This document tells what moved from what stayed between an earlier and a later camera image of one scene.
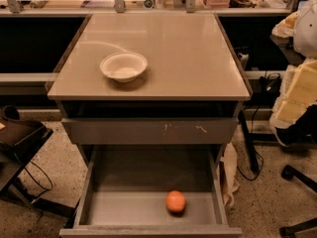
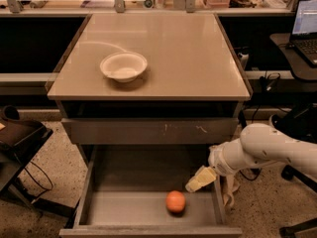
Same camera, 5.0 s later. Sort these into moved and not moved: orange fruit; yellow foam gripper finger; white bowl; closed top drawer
Moved: yellow foam gripper finger
Not moved: orange fruit; closed top drawer; white bowl
